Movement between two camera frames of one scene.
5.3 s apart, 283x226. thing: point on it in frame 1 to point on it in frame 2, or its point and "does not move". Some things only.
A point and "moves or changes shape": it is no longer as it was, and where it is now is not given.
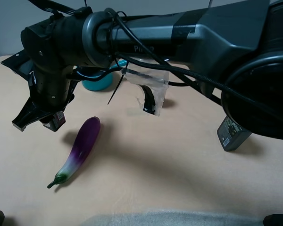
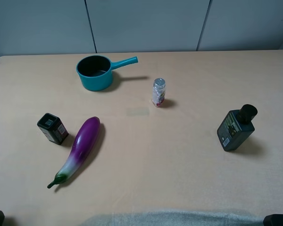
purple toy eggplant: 87,140 does not move
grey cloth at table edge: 172,217 does not move
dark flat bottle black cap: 232,135 does not move
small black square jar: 56,122 moves or changes shape
